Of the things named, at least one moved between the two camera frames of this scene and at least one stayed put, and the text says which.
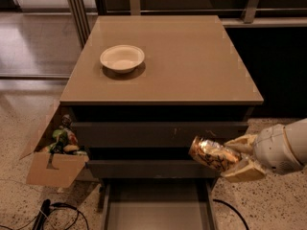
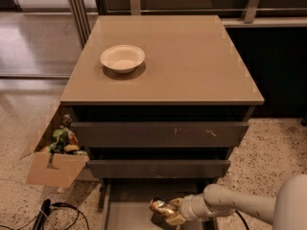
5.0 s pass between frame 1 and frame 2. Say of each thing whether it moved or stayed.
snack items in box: stayed
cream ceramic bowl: stayed
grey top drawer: stayed
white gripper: moved
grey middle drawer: stayed
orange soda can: moved
